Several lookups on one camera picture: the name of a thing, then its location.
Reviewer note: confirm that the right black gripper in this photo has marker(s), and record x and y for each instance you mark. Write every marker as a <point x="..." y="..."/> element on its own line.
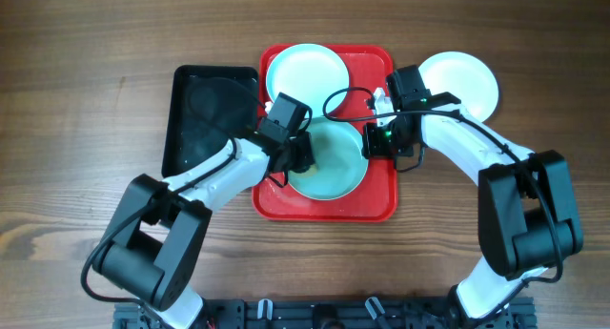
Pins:
<point x="372" y="149"/>

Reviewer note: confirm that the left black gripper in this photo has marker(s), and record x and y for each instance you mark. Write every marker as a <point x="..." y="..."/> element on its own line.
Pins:
<point x="304" y="158"/>

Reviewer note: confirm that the light blue plate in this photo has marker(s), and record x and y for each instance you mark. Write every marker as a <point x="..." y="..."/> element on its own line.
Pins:
<point x="341" y="165"/>
<point x="309" y="73"/>

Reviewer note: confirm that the light blue plate top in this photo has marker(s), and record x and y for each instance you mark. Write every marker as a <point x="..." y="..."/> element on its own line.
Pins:
<point x="309" y="73"/>

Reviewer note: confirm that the white plate with stain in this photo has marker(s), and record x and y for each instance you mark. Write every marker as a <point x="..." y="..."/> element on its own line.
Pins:
<point x="465" y="77"/>

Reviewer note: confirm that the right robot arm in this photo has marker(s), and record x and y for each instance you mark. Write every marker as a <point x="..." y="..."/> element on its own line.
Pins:
<point x="528" y="220"/>

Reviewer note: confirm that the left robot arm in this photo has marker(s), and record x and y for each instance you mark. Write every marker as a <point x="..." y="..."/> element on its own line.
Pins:
<point x="151" y="245"/>

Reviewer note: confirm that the black rectangular water tray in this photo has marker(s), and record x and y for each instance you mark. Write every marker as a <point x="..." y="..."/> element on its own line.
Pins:
<point x="209" y="104"/>

